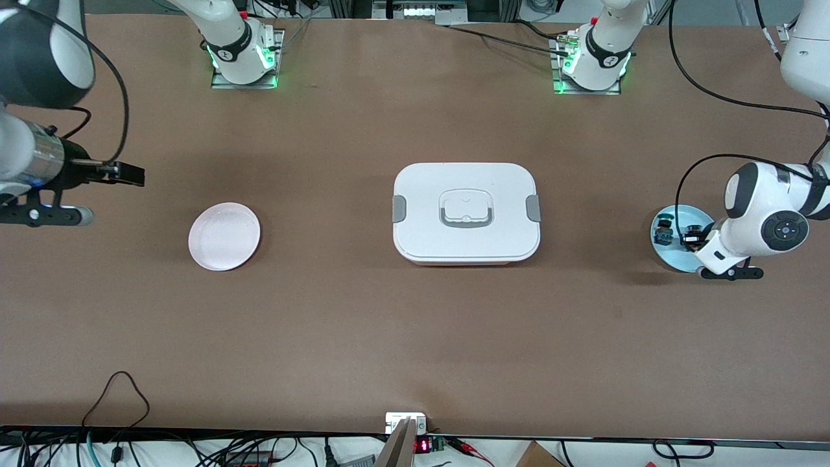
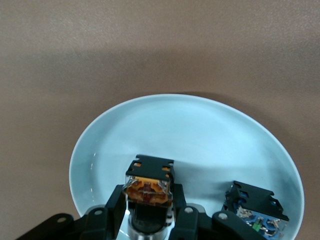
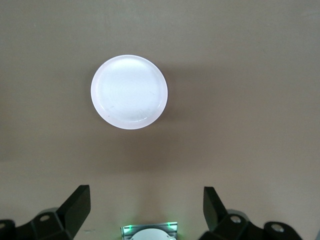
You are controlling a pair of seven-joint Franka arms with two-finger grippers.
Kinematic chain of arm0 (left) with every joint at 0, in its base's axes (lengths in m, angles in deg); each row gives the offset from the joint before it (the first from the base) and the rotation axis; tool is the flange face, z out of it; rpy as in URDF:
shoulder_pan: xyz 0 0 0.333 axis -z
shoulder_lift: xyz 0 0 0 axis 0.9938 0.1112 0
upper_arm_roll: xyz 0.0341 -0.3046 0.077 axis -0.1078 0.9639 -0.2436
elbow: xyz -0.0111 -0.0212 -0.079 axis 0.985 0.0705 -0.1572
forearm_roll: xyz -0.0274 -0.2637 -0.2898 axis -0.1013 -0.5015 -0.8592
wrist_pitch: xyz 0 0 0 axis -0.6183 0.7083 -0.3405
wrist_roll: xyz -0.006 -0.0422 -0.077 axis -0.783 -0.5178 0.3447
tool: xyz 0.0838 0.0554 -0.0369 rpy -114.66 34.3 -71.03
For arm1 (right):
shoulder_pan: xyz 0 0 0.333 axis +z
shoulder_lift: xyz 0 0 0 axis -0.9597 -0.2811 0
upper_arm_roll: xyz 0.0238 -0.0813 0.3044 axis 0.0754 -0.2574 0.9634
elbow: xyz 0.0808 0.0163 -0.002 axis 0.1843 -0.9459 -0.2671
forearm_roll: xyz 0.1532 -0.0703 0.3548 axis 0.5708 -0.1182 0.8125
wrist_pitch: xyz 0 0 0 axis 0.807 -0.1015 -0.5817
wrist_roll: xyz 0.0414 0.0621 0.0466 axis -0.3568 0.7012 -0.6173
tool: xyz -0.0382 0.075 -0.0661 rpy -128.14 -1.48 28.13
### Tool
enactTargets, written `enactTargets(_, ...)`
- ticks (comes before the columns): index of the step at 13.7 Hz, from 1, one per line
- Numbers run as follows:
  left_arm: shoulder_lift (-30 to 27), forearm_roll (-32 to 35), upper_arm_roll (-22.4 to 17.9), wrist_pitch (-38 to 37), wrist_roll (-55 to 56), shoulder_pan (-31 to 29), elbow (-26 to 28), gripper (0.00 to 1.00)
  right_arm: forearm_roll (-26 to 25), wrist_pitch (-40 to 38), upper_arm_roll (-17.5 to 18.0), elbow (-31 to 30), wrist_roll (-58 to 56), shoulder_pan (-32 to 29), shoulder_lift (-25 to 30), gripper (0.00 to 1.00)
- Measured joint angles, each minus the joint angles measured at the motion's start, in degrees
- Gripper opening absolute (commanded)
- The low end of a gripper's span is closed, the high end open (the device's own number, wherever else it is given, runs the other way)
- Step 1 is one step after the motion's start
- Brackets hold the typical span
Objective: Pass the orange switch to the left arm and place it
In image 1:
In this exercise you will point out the light blue round plate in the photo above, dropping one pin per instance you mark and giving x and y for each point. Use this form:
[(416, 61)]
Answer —
[(671, 256)]

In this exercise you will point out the green black small component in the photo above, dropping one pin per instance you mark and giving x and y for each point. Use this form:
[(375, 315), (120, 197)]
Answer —
[(663, 230)]

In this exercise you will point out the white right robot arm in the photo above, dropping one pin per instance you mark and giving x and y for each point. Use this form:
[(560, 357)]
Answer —
[(233, 58)]

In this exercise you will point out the red clip lead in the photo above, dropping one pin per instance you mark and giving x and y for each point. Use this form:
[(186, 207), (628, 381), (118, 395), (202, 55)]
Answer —
[(473, 452)]

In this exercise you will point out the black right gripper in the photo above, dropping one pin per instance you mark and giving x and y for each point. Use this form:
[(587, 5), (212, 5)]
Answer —
[(79, 174)]

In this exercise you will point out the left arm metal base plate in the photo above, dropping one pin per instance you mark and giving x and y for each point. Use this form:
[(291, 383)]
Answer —
[(557, 89)]

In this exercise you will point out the aluminium corner bracket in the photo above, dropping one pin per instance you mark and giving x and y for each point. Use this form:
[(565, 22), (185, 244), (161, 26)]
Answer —
[(783, 34)]

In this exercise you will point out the white lidded lunch box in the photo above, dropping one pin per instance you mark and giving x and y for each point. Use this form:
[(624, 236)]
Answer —
[(467, 240)]

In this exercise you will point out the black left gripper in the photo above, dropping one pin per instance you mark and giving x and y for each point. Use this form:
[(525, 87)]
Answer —
[(693, 236)]

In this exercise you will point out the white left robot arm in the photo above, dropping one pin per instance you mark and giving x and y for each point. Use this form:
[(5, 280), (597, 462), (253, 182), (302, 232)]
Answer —
[(758, 194)]

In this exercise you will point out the pink round plate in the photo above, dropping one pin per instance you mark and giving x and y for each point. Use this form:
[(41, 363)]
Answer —
[(224, 237)]

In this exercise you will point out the grey wooden bar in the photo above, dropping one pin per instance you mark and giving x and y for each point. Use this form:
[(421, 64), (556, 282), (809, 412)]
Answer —
[(399, 447)]

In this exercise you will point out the metal frame with lights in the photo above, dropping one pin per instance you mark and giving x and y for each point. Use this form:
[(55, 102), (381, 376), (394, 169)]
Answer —
[(421, 10)]

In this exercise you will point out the red LED display board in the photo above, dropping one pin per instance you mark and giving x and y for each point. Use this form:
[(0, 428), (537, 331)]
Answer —
[(425, 445)]

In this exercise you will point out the small white device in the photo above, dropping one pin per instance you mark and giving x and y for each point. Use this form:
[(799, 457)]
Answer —
[(397, 420)]

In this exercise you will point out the brown cardboard box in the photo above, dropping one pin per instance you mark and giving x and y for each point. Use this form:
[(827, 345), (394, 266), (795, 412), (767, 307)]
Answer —
[(538, 457)]

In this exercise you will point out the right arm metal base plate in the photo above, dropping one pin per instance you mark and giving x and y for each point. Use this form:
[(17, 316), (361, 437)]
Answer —
[(279, 39)]

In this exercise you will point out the orange push-button switch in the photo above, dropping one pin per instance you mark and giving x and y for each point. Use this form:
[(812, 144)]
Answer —
[(694, 229)]

